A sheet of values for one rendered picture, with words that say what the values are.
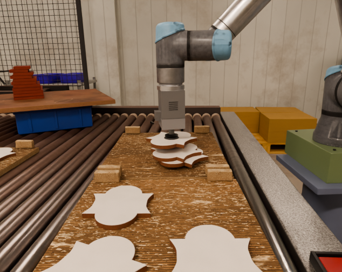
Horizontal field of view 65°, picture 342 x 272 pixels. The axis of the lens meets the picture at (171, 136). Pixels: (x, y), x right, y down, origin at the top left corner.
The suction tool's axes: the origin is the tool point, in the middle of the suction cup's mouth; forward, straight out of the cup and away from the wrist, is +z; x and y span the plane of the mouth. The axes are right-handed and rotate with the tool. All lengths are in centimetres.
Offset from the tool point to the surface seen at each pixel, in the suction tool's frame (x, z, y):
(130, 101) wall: -11, 42, -352
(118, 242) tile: -14.1, 3.9, 36.9
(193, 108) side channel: 23, 4, -70
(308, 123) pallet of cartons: 205, 59, -222
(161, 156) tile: -3.8, 1.7, 6.7
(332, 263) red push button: 16.7, 5.8, 44.7
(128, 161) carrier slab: -12.7, 5.0, 0.4
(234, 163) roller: 18.2, 7.0, 2.8
